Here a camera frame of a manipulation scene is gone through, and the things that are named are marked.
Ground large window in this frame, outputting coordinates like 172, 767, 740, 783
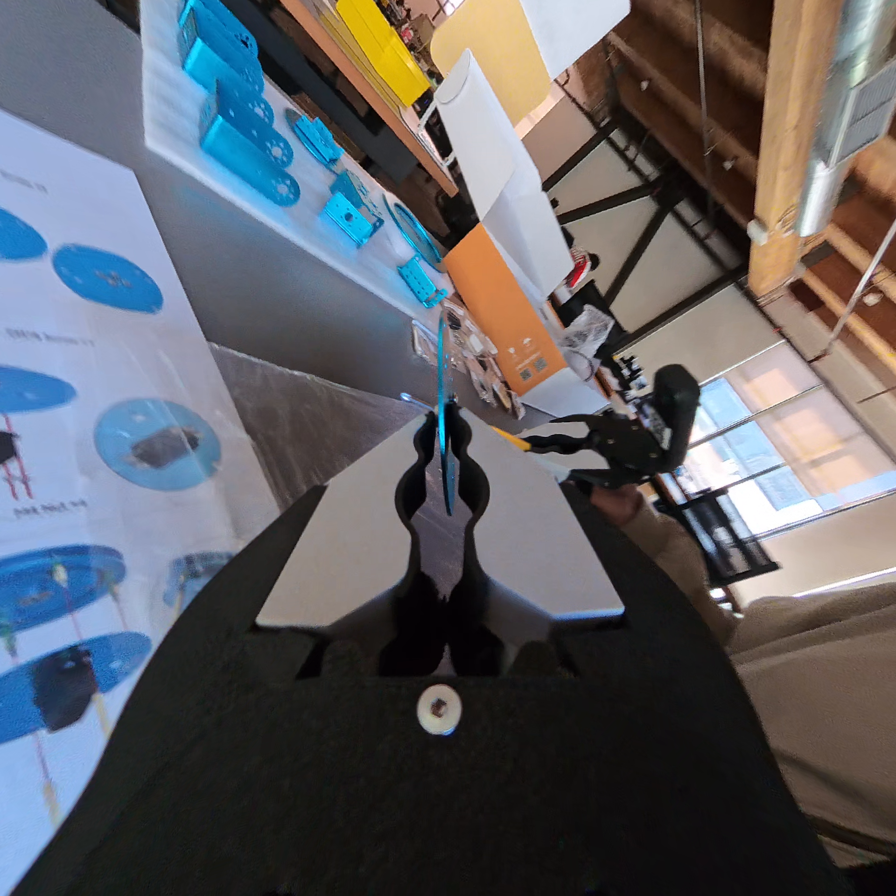
672, 339, 896, 533

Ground yellow box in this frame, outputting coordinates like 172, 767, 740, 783
335, 0, 432, 107

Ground white instruction manual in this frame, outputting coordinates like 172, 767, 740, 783
0, 108, 282, 896

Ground orange cardboard box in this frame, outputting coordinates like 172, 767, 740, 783
443, 223, 569, 401

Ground blue U-shaped bracket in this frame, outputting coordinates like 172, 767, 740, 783
255, 164, 302, 209
178, 0, 261, 95
231, 122, 296, 184
199, 73, 275, 158

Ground clear plastic bag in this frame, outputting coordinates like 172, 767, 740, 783
209, 342, 438, 513

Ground white board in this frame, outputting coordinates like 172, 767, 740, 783
519, 0, 632, 81

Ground wooden ceiling beam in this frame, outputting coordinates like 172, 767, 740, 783
747, 0, 851, 298

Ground silver ventilation duct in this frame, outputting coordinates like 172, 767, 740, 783
797, 0, 896, 239

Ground white foam tray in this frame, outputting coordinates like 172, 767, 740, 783
139, 0, 457, 310

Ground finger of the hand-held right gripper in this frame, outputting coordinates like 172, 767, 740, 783
521, 413, 604, 457
559, 466, 618, 495

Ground blue perforated plate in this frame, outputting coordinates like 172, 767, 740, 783
397, 255, 450, 309

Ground small bags of screws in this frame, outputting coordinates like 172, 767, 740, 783
412, 301, 526, 421

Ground blue metal ring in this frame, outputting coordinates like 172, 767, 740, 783
383, 201, 447, 272

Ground grey desk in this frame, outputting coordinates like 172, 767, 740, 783
0, 0, 463, 519

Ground person's right hand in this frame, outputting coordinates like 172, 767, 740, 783
591, 484, 645, 526

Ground light wooden panel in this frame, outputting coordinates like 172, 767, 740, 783
429, 0, 554, 128

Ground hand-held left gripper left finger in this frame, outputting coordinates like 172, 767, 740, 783
255, 412, 450, 673

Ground blue servo bracket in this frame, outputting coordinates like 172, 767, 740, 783
320, 171, 385, 248

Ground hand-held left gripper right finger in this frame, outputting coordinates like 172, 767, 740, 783
451, 408, 626, 673

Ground blue round metal disc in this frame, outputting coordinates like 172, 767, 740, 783
435, 308, 464, 518

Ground bubble wrap bag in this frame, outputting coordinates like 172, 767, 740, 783
560, 304, 617, 354

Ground white cardboard box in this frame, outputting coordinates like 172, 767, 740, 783
417, 48, 610, 417

